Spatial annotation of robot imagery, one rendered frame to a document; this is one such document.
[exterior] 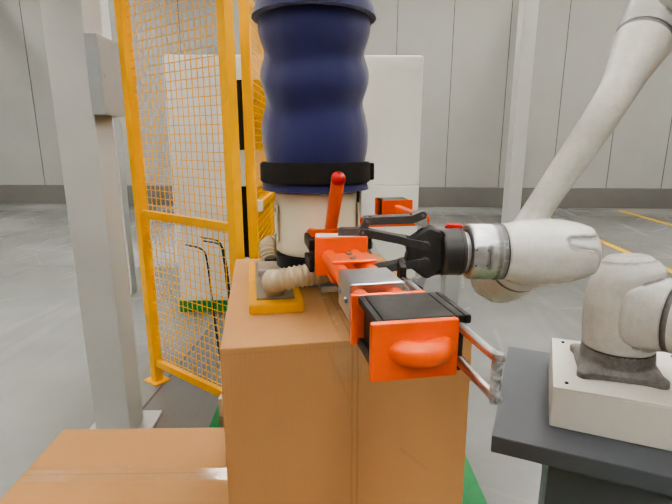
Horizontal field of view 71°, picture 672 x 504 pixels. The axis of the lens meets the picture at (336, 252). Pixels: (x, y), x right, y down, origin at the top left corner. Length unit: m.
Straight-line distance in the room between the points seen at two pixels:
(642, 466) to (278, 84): 1.01
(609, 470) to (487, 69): 9.73
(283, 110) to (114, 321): 1.60
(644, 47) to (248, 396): 0.89
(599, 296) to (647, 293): 0.09
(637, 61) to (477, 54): 9.55
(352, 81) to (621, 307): 0.75
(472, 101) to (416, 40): 1.65
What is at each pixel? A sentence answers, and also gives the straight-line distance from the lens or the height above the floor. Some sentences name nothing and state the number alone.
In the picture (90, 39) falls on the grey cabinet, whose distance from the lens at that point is 2.18.
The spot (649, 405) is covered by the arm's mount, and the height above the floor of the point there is 0.84.
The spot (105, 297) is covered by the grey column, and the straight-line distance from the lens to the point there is 2.30.
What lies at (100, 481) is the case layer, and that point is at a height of 0.54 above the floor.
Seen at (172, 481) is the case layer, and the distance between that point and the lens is 1.37.
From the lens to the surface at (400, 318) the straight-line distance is 0.39.
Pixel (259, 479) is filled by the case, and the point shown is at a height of 0.85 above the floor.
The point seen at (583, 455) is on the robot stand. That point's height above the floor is 0.75.
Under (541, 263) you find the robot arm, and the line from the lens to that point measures 0.77.
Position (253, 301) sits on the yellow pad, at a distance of 0.87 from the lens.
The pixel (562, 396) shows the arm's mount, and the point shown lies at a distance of 1.19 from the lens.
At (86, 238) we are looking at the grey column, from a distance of 2.26.
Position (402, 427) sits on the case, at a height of 0.91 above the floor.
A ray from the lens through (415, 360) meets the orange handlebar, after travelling 0.38.
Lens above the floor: 1.37
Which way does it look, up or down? 13 degrees down
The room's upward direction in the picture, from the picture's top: straight up
